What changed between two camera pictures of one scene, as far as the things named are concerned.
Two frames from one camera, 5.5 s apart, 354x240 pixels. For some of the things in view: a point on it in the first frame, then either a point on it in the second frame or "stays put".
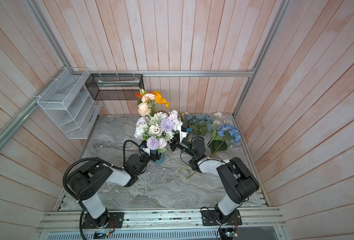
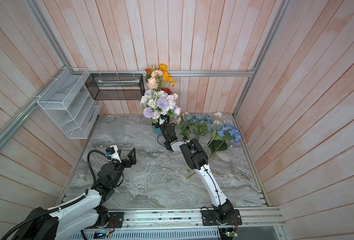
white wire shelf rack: [66, 100] stays put
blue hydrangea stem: [223, 135] stays put
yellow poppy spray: [159, 100] to [163, 67]
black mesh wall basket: [115, 86] stays put
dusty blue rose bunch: [200, 124] stays put
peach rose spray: [146, 106] to [154, 80]
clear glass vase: [116, 131] stays put
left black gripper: [154, 154] to [124, 162]
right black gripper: [174, 141] to [165, 126]
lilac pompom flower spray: [153, 143] to [154, 103]
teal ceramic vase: [162, 158] to [157, 131]
